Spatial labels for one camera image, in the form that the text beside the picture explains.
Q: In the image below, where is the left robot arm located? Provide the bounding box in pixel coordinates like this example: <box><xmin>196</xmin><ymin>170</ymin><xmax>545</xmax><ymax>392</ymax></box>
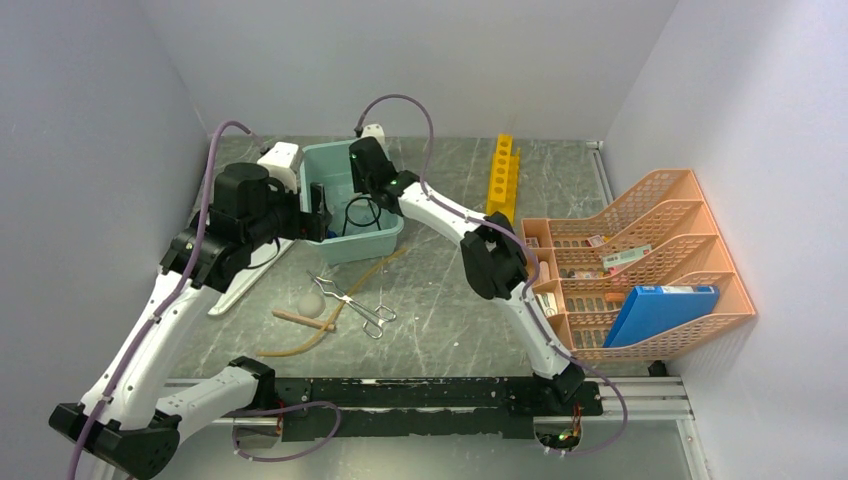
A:
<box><xmin>49</xmin><ymin>163</ymin><xmax>330</xmax><ymax>479</ymax></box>

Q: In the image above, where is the white stapler in organizer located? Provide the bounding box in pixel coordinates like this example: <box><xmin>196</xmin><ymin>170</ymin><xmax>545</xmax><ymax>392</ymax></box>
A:
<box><xmin>535</xmin><ymin>292</ymin><xmax>560</xmax><ymax>318</ymax></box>

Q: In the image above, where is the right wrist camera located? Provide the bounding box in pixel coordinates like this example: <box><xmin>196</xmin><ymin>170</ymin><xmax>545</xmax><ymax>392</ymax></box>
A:
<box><xmin>360</xmin><ymin>123</ymin><xmax>386</xmax><ymax>149</ymax></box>

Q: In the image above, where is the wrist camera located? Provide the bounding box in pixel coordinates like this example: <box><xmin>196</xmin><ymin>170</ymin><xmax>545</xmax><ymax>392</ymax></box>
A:
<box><xmin>257</xmin><ymin>142</ymin><xmax>301</xmax><ymax>192</ymax></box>
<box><xmin>360</xmin><ymin>123</ymin><xmax>386</xmax><ymax>149</ymax></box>

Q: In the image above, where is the amber rubber tubing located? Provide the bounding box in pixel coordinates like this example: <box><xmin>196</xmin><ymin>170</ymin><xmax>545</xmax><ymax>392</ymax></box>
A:
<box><xmin>256</xmin><ymin>247</ymin><xmax>408</xmax><ymax>358</ymax></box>

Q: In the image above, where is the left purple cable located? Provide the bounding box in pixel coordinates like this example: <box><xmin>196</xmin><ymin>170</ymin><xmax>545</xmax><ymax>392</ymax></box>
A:
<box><xmin>66</xmin><ymin>120</ymin><xmax>266</xmax><ymax>480</ymax></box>

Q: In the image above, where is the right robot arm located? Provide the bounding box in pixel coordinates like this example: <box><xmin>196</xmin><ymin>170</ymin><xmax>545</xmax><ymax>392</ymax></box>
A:
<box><xmin>348</xmin><ymin>137</ymin><xmax>585</xmax><ymax>414</ymax></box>

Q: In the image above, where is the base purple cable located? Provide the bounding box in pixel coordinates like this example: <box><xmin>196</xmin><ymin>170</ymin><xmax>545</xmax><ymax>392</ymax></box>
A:
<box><xmin>231</xmin><ymin>400</ymin><xmax>344</xmax><ymax>464</ymax></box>

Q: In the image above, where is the white plastic bin lid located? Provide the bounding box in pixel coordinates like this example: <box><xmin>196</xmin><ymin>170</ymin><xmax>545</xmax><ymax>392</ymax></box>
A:
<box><xmin>207</xmin><ymin>240</ymin><xmax>294</xmax><ymax>317</ymax></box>

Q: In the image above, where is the white round watch glass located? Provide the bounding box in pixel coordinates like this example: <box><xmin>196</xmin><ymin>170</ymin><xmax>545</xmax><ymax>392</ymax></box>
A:
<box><xmin>296</xmin><ymin>292</ymin><xmax>326</xmax><ymax>319</ymax></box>

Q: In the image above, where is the yellow test tube rack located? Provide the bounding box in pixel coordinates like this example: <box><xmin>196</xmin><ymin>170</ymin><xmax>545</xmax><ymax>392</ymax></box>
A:
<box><xmin>485</xmin><ymin>134</ymin><xmax>521</xmax><ymax>224</ymax></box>

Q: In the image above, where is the wooden dowel rod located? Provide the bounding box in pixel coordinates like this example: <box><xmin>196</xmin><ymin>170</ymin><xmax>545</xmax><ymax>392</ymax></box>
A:
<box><xmin>271</xmin><ymin>310</ymin><xmax>336</xmax><ymax>332</ymax></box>

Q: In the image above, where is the blue binder folder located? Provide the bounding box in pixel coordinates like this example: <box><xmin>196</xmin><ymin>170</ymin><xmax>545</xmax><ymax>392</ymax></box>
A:
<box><xmin>603</xmin><ymin>285</ymin><xmax>720</xmax><ymax>348</ymax></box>

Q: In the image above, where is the mint green plastic bin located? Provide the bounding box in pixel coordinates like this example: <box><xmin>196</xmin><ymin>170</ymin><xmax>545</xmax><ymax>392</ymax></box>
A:
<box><xmin>298</xmin><ymin>140</ymin><xmax>404</xmax><ymax>265</ymax></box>

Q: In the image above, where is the black wire ring stand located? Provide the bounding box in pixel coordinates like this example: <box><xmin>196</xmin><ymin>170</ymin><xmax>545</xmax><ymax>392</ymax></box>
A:
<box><xmin>341</xmin><ymin>194</ymin><xmax>382</xmax><ymax>236</ymax></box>

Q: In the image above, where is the orange mesh file organizer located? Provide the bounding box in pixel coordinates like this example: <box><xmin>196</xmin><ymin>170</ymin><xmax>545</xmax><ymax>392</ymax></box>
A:
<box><xmin>521</xmin><ymin>169</ymin><xmax>756</xmax><ymax>362</ymax></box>

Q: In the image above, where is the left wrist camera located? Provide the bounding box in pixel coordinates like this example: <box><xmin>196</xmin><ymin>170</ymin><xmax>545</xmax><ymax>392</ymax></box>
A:
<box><xmin>257</xmin><ymin>142</ymin><xmax>301</xmax><ymax>192</ymax></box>

